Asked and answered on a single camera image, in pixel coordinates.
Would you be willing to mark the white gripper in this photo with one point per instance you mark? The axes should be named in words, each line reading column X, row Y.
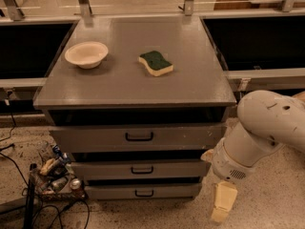
column 229, row 165

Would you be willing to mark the grey bottom drawer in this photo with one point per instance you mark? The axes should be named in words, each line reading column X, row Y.
column 144, row 191

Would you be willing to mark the grey drawer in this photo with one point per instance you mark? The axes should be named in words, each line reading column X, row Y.
column 144, row 191
column 128, row 138
column 103, row 170

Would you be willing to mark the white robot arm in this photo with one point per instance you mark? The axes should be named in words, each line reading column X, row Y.
column 267, row 121

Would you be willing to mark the grey top drawer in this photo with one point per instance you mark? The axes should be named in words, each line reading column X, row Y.
column 128, row 138

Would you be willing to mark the grey middle drawer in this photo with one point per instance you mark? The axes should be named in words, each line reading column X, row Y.
column 103, row 170

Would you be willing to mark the grey drawer cabinet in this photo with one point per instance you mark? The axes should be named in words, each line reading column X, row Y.
column 121, row 91

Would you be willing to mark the green yellow sponge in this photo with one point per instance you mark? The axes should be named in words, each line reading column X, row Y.
column 155, row 63

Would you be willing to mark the silver can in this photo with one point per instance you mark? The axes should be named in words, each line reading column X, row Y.
column 75, row 184

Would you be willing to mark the tray of cluttered items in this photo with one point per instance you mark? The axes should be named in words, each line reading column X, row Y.
column 52, row 179

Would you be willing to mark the white paper bowl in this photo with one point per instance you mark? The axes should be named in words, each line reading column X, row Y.
column 87, row 55

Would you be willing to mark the grey rail right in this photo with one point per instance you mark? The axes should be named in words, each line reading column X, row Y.
column 276, row 79

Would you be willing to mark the grey rail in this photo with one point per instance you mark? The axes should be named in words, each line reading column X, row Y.
column 22, row 83
column 276, row 79

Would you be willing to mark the black stand post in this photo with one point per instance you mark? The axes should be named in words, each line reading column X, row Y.
column 29, row 200

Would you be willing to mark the metal frame post centre-left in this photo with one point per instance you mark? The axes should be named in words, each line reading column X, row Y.
column 85, row 8

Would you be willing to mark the grey rail left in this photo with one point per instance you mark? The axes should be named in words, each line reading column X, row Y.
column 22, row 83

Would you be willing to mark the metal frame post left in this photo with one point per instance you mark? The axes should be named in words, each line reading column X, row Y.
column 14, row 11

